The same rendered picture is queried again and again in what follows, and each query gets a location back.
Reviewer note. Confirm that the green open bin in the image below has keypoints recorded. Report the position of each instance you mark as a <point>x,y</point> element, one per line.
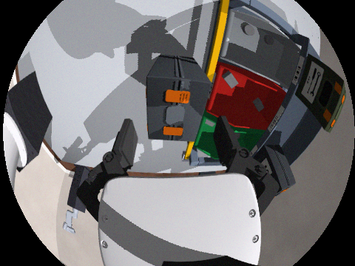
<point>205,143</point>

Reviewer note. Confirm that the yellow vertical bar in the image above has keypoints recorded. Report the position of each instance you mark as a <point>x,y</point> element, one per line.
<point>218,36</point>

